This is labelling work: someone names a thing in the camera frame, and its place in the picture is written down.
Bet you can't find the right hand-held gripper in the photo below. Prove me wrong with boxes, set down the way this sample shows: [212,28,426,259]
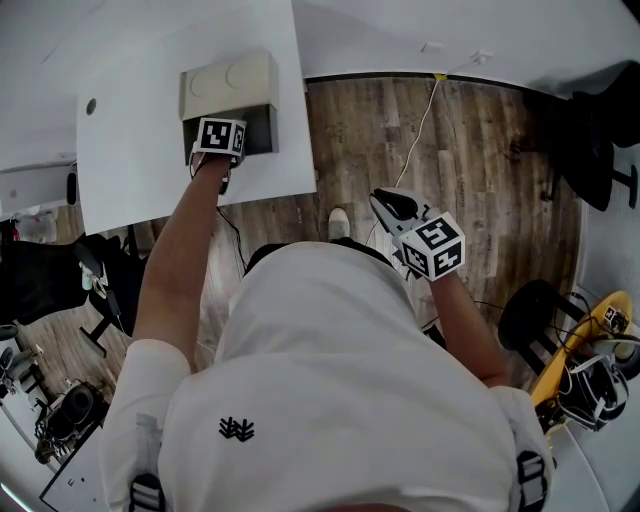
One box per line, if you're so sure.
[369,186,466,282]

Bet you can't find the white table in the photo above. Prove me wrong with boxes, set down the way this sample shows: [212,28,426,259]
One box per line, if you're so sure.
[74,0,319,236]

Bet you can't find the grey harness strap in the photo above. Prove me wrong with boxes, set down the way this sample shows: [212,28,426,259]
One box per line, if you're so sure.
[128,472,166,512]
[514,449,547,512]

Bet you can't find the black bag with white straps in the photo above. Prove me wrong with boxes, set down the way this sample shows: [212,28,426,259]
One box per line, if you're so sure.
[564,334,640,431]

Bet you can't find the white desk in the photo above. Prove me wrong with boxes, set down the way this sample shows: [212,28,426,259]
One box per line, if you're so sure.
[39,424,126,512]

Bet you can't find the black camera rig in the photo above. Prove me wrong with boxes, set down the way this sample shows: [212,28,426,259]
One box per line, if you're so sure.
[34,379,109,466]

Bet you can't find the white floor cable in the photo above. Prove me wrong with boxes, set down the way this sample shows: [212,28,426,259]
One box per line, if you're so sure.
[364,62,484,246]

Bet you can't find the black mesh office chair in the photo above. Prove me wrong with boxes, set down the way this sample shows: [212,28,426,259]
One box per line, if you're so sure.
[0,232,151,359]

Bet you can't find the person's white shirt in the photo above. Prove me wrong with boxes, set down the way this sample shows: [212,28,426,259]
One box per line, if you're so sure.
[99,241,556,512]

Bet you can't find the beige grey box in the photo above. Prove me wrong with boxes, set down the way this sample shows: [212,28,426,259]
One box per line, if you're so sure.
[178,48,280,157]

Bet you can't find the yellow board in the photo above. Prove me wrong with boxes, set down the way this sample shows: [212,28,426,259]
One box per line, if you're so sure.
[529,290,634,436]

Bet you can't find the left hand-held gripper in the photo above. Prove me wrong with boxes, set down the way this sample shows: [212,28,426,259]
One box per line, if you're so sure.
[192,116,249,169]

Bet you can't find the white shoe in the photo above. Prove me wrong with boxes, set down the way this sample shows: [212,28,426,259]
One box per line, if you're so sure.
[327,207,351,241]

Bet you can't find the person's black trousers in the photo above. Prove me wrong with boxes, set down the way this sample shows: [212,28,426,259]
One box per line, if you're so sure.
[243,236,394,276]

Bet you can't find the black round stool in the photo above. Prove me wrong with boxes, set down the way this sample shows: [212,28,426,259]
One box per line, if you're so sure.
[498,279,591,376]

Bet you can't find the person's right forearm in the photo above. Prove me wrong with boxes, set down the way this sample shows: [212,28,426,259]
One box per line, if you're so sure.
[424,272,511,386]

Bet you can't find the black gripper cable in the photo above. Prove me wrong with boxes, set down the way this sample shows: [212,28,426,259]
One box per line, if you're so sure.
[217,169,249,271]

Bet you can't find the black padded office chair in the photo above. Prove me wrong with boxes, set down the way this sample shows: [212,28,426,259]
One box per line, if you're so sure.
[524,59,640,214]

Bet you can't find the small black-white tag block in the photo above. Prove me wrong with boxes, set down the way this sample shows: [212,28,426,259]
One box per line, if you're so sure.
[603,304,629,331]

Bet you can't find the person's left forearm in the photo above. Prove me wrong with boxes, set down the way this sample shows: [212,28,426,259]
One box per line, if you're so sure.
[132,152,236,374]

